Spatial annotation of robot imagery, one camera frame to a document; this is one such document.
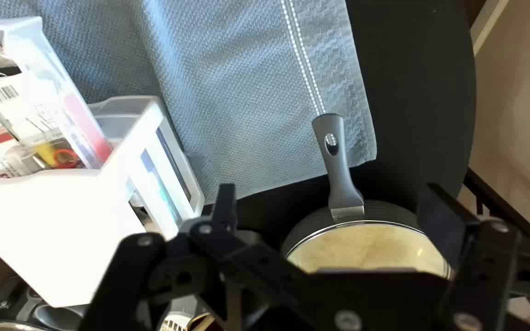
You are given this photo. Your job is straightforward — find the clear plastic drawer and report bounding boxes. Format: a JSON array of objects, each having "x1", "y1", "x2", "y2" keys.
[{"x1": 0, "y1": 17, "x2": 114, "y2": 187}]

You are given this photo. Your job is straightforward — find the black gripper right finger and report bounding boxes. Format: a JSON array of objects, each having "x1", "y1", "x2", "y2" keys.
[{"x1": 416, "y1": 181, "x2": 530, "y2": 331}]

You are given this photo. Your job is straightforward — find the light blue towel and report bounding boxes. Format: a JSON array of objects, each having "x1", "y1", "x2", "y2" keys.
[{"x1": 0, "y1": 0, "x2": 379, "y2": 201}]

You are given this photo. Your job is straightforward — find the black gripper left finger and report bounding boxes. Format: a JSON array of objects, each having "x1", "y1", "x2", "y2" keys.
[{"x1": 79, "y1": 183, "x2": 316, "y2": 331}]

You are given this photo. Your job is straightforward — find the dark metal chair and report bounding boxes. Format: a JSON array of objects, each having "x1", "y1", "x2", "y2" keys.
[{"x1": 458, "y1": 166, "x2": 530, "y2": 247}]

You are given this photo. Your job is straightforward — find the white plastic drawer cabinet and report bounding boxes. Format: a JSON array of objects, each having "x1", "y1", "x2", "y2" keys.
[{"x1": 0, "y1": 96, "x2": 206, "y2": 310}]

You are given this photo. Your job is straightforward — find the grey mug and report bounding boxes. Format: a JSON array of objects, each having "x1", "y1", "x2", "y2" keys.
[{"x1": 29, "y1": 302, "x2": 90, "y2": 331}]

